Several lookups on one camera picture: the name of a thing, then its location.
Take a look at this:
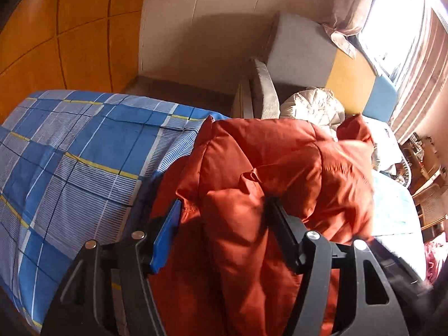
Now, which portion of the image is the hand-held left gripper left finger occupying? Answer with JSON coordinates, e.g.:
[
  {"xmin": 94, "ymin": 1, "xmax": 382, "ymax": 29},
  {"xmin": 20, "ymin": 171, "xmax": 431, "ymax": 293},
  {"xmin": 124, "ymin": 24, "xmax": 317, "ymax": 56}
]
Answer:
[{"xmin": 40, "ymin": 199, "xmax": 183, "ymax": 336}]

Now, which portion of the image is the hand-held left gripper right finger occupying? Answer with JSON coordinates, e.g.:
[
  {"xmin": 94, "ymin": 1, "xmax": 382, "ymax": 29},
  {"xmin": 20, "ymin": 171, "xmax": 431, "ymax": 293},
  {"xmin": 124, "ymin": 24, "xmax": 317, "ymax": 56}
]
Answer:
[{"xmin": 268, "ymin": 198, "xmax": 410, "ymax": 336}]

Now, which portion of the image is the orange puffer jacket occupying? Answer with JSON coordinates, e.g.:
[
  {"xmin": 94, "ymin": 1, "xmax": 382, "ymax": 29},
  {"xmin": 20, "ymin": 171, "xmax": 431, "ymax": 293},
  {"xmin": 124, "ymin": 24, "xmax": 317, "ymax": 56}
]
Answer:
[{"xmin": 149, "ymin": 113, "xmax": 378, "ymax": 336}]

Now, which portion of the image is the pink cloth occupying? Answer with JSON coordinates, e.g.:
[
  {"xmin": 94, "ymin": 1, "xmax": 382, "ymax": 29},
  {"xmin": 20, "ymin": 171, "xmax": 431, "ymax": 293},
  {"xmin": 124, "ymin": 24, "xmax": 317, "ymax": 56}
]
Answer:
[{"xmin": 423, "ymin": 241, "xmax": 448, "ymax": 282}]

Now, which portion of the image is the light blue bed sheet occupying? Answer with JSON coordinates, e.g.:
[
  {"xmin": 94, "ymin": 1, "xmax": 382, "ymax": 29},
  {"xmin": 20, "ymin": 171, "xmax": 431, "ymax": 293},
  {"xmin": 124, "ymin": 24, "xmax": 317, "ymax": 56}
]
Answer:
[{"xmin": 370, "ymin": 171, "xmax": 427, "ymax": 281}]

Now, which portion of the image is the cluttered wooden desk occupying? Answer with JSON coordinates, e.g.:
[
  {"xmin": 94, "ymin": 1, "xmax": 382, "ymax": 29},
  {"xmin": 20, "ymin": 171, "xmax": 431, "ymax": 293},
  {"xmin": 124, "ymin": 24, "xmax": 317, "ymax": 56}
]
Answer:
[{"xmin": 402, "ymin": 132, "xmax": 448, "ymax": 240}]

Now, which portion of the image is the blue plaid bed quilt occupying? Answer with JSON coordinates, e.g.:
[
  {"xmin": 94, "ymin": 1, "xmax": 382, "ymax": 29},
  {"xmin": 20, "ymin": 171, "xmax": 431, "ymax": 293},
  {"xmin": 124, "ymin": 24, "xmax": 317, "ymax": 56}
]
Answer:
[{"xmin": 0, "ymin": 90, "xmax": 230, "ymax": 333}]

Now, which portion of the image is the grey upholstered headboard side panel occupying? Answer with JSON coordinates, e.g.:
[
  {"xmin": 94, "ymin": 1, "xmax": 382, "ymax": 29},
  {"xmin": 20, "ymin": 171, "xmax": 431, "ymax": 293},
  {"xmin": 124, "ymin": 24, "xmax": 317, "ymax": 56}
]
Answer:
[{"xmin": 240, "ymin": 59, "xmax": 281, "ymax": 120}]

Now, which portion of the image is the grey yellow blue padded headboard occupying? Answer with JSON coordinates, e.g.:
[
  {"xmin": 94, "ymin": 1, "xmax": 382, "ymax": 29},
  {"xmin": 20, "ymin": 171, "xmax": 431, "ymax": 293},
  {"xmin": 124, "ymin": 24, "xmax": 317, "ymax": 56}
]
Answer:
[{"xmin": 264, "ymin": 12, "xmax": 400, "ymax": 123}]

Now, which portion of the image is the pink striped curtain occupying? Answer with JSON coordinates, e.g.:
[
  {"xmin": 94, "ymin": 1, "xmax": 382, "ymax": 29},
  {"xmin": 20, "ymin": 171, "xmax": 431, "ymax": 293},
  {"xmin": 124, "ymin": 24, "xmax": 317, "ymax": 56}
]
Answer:
[
  {"xmin": 320, "ymin": 0, "xmax": 387, "ymax": 59},
  {"xmin": 388, "ymin": 0, "xmax": 448, "ymax": 145}
]

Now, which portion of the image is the orange wooden wardrobe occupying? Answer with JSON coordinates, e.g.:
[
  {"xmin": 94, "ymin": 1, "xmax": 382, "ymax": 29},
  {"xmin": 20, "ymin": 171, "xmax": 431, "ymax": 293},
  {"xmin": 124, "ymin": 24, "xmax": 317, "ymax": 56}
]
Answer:
[{"xmin": 0, "ymin": 0, "xmax": 149, "ymax": 123}]

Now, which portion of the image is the bright window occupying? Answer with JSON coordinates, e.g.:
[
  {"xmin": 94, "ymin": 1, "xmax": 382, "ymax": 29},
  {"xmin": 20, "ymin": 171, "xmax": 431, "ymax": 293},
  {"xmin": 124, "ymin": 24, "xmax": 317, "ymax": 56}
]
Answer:
[{"xmin": 357, "ymin": 0, "xmax": 440, "ymax": 79}]

